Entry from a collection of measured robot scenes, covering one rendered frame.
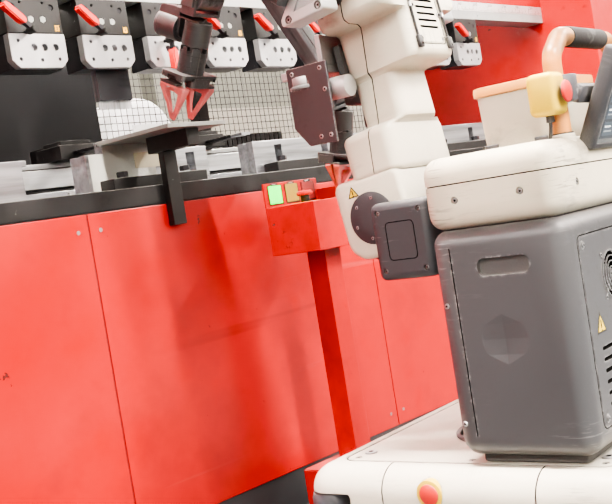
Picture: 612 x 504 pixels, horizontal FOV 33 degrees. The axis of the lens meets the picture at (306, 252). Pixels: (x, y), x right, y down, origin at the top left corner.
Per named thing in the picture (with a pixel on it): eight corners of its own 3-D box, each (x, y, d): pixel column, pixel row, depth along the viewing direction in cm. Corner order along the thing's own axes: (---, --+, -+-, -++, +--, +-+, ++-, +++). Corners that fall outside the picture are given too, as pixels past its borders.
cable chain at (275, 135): (188, 150, 324) (186, 137, 323) (175, 153, 328) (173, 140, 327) (283, 142, 356) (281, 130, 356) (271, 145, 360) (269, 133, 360)
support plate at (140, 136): (167, 127, 233) (166, 123, 232) (96, 146, 250) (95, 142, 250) (225, 124, 246) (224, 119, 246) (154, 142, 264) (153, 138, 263)
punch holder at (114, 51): (87, 67, 247) (75, -3, 246) (66, 74, 253) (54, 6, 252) (136, 67, 258) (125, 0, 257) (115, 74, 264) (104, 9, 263)
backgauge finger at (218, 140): (231, 140, 290) (228, 122, 290) (170, 154, 308) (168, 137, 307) (261, 137, 299) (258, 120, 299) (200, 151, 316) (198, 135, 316)
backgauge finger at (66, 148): (97, 150, 256) (93, 130, 256) (37, 166, 273) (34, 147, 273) (135, 147, 265) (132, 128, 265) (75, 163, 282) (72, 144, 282)
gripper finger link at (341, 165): (333, 189, 267) (334, 152, 265) (355, 192, 263) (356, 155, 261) (316, 192, 262) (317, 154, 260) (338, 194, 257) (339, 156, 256)
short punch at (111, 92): (102, 109, 253) (95, 70, 253) (97, 110, 255) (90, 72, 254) (134, 107, 261) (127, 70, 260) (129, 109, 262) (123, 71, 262)
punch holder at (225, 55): (210, 66, 276) (200, 4, 276) (189, 73, 282) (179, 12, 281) (250, 66, 288) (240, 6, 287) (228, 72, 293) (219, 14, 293)
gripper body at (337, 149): (333, 157, 266) (333, 128, 264) (364, 161, 259) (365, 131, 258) (316, 159, 261) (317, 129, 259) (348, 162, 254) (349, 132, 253)
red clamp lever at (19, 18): (7, -2, 228) (41, 27, 234) (-3, 2, 231) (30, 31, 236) (3, 4, 227) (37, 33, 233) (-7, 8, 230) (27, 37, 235)
